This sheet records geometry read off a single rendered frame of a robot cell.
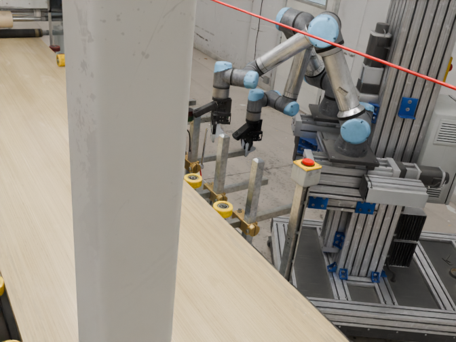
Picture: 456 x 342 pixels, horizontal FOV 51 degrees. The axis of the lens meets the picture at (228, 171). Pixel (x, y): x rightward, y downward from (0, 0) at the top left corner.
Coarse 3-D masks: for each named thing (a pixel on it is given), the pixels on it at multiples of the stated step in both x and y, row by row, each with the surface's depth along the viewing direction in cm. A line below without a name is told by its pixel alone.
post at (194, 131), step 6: (198, 120) 222; (192, 126) 223; (198, 126) 223; (192, 132) 224; (198, 132) 225; (192, 138) 225; (198, 138) 227; (192, 144) 226; (198, 144) 228; (192, 150) 228; (192, 156) 229
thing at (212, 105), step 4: (208, 104) 214; (212, 104) 212; (216, 104) 213; (200, 108) 215; (204, 108) 213; (208, 108) 213; (212, 108) 213; (196, 112) 213; (200, 112) 213; (204, 112) 213; (196, 116) 214
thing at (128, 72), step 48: (96, 0) 19; (144, 0) 20; (192, 0) 21; (96, 48) 20; (144, 48) 21; (192, 48) 23; (96, 96) 21; (144, 96) 22; (96, 144) 22; (144, 144) 23; (96, 192) 23; (144, 192) 25; (96, 240) 25; (144, 240) 26; (96, 288) 26; (144, 288) 28; (96, 336) 28; (144, 336) 29
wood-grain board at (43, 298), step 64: (0, 64) 321; (0, 128) 234; (64, 128) 242; (0, 192) 184; (64, 192) 189; (192, 192) 200; (0, 256) 152; (64, 256) 155; (192, 256) 162; (256, 256) 166; (64, 320) 132; (192, 320) 137; (256, 320) 139; (320, 320) 142
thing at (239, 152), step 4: (228, 152) 247; (232, 152) 248; (236, 152) 249; (240, 152) 251; (244, 152) 252; (200, 156) 240; (204, 156) 240; (208, 156) 241; (212, 156) 242; (228, 156) 247; (232, 156) 249; (236, 156) 250; (200, 160) 239; (204, 160) 240; (208, 160) 242; (212, 160) 243
